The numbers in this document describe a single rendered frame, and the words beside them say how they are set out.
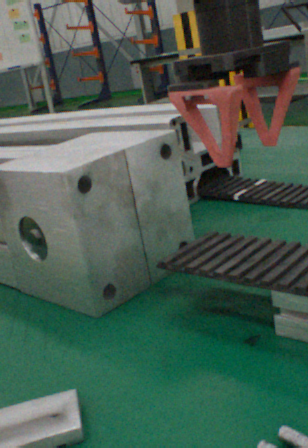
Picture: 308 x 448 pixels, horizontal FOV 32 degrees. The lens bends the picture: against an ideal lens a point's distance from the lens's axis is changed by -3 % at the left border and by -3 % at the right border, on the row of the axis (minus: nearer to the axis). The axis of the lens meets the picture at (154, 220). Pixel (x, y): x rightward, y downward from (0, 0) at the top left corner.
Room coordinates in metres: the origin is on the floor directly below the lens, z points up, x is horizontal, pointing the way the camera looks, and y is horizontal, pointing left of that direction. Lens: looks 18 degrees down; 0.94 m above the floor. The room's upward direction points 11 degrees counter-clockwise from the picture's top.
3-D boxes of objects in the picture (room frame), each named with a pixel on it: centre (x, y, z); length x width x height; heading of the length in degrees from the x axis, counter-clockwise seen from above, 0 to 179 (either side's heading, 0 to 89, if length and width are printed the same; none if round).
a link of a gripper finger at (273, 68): (0.52, -0.12, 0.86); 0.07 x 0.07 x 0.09; 43
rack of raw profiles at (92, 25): (11.00, 0.71, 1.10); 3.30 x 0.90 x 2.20; 45
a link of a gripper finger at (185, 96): (0.49, -0.08, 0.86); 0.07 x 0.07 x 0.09; 43
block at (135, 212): (0.38, 0.03, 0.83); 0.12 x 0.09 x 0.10; 134
